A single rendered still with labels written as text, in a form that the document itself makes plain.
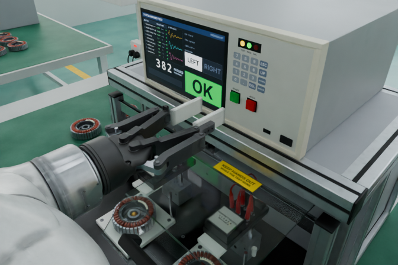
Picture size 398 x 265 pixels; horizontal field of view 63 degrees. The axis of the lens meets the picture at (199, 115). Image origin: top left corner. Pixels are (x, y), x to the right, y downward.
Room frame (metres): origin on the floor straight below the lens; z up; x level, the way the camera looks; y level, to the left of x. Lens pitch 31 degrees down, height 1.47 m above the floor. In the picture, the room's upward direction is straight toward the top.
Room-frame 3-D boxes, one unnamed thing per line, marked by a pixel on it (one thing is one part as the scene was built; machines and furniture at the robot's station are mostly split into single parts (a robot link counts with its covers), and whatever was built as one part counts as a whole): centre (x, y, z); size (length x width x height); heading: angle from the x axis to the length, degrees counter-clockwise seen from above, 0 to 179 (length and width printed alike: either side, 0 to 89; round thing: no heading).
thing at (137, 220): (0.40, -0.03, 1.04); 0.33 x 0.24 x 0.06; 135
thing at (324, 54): (0.72, -0.16, 1.22); 0.44 x 0.39 x 0.20; 45
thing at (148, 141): (0.39, 0.05, 1.18); 0.11 x 0.01 x 0.04; 119
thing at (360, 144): (0.73, -0.14, 1.09); 0.68 x 0.44 x 0.05; 45
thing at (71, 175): (0.31, 0.16, 1.18); 0.09 x 0.06 x 0.09; 44
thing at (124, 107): (0.58, 0.01, 1.03); 0.62 x 0.01 x 0.03; 45
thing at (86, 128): (1.05, 0.44, 0.77); 0.11 x 0.11 x 0.04
